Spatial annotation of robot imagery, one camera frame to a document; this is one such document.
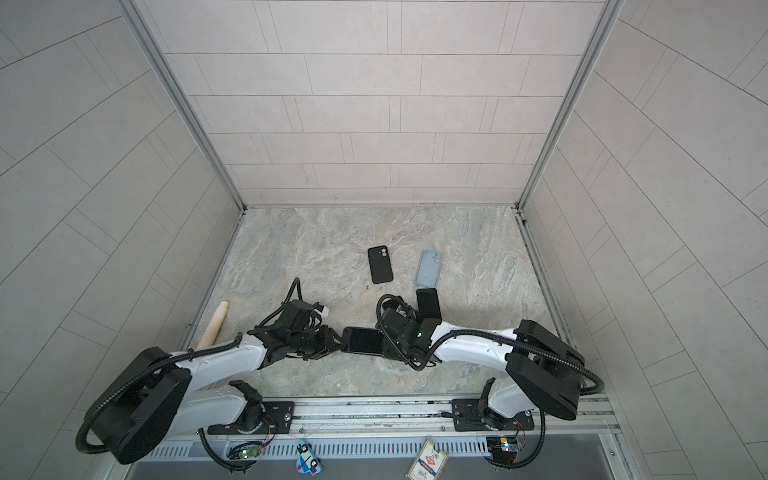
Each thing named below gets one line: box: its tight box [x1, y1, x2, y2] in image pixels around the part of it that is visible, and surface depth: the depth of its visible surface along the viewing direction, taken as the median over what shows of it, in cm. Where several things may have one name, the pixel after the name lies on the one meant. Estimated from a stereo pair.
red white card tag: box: [405, 438, 449, 480], surface depth 66 cm
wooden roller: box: [196, 300, 229, 349], surface depth 85 cm
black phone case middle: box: [368, 245, 393, 284], surface depth 101 cm
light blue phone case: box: [416, 249, 443, 288], surface depth 102 cm
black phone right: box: [416, 288, 442, 324], surface depth 93 cm
